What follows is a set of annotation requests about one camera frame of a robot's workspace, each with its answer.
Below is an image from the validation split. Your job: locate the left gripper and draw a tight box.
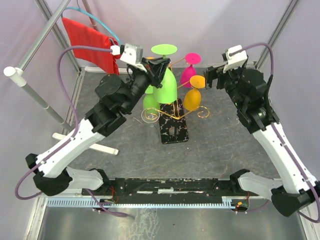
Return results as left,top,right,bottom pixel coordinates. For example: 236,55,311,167
122,58,172,114

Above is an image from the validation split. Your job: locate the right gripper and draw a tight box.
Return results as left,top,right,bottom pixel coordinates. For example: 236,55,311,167
204,61,248,109

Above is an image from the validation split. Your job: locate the magenta goblet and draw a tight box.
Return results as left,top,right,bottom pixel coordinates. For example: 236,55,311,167
180,52,201,88

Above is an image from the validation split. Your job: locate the green goblet front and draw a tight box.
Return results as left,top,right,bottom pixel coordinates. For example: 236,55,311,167
151,43,178,104

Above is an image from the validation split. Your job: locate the green goblet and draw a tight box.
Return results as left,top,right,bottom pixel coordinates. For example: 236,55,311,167
143,85,160,110
151,43,178,104

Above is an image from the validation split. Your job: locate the gold wine glass rack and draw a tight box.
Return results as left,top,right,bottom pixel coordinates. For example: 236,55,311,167
142,56,210,145

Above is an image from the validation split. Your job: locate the clear wine glass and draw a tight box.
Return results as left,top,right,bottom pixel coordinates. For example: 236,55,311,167
141,107,160,144

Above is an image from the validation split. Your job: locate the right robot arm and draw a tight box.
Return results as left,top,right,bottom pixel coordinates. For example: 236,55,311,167
204,66,320,217

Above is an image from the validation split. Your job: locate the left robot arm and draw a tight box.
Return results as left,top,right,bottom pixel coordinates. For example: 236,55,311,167
26,57,170,196

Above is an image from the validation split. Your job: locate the red cloth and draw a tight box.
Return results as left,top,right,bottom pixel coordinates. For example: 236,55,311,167
62,17,121,75

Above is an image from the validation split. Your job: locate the teal clothes hanger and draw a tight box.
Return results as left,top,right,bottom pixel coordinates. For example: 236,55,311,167
64,0,123,47

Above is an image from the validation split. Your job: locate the white clothes stand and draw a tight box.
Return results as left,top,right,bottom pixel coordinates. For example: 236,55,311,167
3,0,143,156

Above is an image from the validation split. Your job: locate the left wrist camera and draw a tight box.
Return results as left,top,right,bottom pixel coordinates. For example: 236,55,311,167
110,43,145,71

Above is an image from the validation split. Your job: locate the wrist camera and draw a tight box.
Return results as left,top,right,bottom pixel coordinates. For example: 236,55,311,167
110,43,145,71
222,45,248,73

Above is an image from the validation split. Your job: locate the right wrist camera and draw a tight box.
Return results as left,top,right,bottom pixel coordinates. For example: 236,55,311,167
222,45,248,73

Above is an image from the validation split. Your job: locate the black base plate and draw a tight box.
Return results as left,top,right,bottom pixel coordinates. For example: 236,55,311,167
92,178,256,205

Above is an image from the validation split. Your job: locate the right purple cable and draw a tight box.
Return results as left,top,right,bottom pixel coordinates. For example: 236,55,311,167
228,42,320,223

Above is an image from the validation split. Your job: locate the purple cable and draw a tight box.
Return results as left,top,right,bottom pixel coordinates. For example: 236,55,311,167
228,42,320,223
14,44,130,218

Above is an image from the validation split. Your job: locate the white cable duct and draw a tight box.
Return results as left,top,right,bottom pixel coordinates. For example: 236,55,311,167
47,195,237,208

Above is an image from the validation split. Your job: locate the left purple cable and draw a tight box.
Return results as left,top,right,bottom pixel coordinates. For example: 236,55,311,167
14,44,130,218

